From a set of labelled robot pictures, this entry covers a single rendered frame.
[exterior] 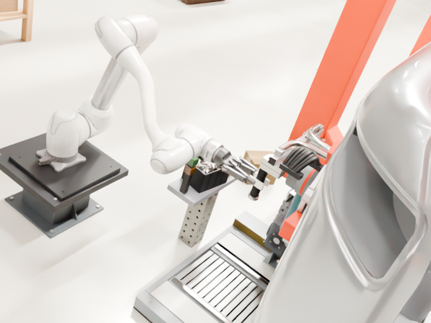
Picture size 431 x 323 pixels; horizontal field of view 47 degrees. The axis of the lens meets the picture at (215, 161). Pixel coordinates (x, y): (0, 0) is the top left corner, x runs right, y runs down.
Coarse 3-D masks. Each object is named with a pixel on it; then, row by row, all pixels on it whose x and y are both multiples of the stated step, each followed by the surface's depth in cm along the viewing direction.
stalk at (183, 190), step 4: (184, 176) 231; (188, 176) 229; (184, 180) 231; (188, 180) 230; (184, 184) 232; (188, 184) 232; (180, 188) 235; (184, 188) 233; (188, 188) 235; (180, 192) 235; (184, 192) 234
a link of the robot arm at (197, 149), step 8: (176, 128) 205; (184, 128) 202; (192, 128) 202; (200, 128) 203; (176, 136) 204; (184, 136) 198; (192, 136) 198; (200, 136) 199; (208, 136) 201; (192, 144) 196; (200, 144) 198; (200, 152) 200
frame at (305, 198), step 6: (324, 168) 172; (318, 174) 171; (318, 180) 171; (312, 186) 170; (306, 192) 170; (312, 192) 170; (306, 198) 170; (300, 204) 173; (306, 204) 174; (300, 210) 173; (282, 240) 185
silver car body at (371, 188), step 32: (416, 64) 86; (384, 96) 80; (416, 96) 76; (352, 128) 95; (384, 128) 76; (416, 128) 72; (352, 160) 93; (384, 160) 74; (416, 160) 71; (320, 192) 88; (352, 192) 88; (384, 192) 91; (416, 192) 70; (320, 224) 85; (352, 224) 82; (384, 224) 85; (416, 224) 71; (288, 256) 96; (320, 256) 84; (352, 256) 79; (384, 256) 80; (416, 256) 70; (288, 288) 93; (320, 288) 84; (352, 288) 78; (384, 288) 73; (416, 288) 139; (256, 320) 109; (288, 320) 92; (320, 320) 84; (352, 320) 78; (384, 320) 75; (416, 320) 142
